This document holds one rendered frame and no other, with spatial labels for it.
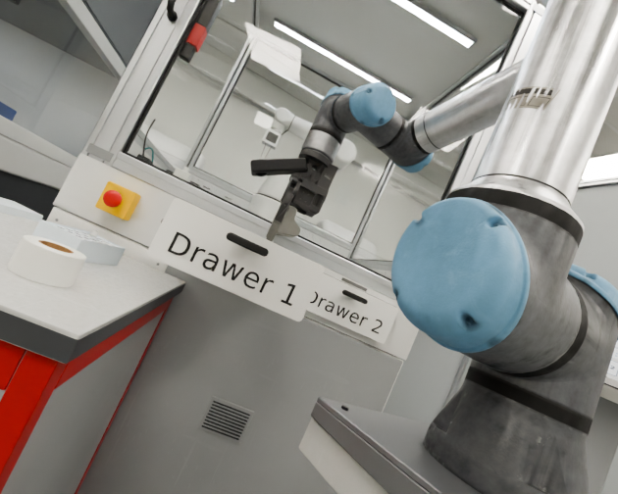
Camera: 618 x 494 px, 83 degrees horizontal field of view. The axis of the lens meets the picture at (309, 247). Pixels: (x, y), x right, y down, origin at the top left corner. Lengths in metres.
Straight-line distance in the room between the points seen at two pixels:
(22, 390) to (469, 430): 0.42
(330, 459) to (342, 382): 0.66
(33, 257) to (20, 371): 0.14
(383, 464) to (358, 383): 0.72
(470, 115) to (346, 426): 0.53
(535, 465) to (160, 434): 0.87
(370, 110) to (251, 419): 0.82
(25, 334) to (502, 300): 0.40
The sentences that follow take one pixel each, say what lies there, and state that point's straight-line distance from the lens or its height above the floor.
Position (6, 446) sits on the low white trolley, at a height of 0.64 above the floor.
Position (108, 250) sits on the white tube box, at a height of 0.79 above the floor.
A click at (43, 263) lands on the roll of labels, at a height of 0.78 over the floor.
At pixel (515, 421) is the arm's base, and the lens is 0.41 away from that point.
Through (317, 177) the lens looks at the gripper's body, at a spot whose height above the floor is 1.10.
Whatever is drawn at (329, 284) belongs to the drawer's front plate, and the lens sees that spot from 0.97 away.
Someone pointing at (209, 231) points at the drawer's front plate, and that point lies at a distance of 0.63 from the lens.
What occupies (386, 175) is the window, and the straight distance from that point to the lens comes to 1.08.
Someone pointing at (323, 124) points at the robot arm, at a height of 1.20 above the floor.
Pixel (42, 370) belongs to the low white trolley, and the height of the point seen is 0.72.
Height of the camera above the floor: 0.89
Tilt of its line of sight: 5 degrees up
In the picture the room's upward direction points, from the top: 25 degrees clockwise
